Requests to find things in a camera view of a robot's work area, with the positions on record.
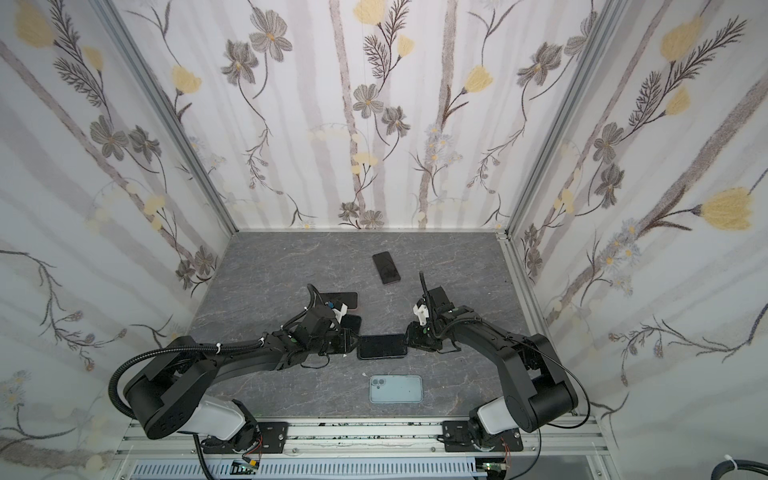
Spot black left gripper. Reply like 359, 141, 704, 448
308, 329, 365, 356

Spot black phone picked up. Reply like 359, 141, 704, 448
321, 292, 358, 310

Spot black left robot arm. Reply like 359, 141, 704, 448
108, 305, 360, 450

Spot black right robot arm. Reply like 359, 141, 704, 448
405, 287, 579, 441

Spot light blue phone case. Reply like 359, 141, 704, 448
369, 375, 423, 404

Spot small green circuit board right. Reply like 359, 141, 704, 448
476, 459, 509, 480

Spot small green circuit board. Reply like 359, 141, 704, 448
229, 460, 260, 476
476, 459, 509, 480

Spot small green circuit board left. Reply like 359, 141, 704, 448
229, 460, 260, 476

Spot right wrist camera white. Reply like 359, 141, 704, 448
413, 304, 430, 327

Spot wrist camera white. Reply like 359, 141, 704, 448
413, 304, 430, 327
332, 303, 348, 324

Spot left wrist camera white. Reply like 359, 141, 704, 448
332, 303, 348, 324

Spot aluminium frame rail front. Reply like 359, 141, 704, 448
115, 417, 610, 460

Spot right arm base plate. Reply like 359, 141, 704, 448
437, 419, 523, 453

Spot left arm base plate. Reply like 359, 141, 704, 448
201, 422, 289, 455

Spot white slotted cable duct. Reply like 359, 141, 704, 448
130, 458, 487, 480

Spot right thin black cable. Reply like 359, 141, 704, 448
503, 338, 592, 480

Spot left corrugated black cable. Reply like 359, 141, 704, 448
107, 341, 265, 421

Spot black cable bottom right corner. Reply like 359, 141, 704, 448
709, 454, 768, 480

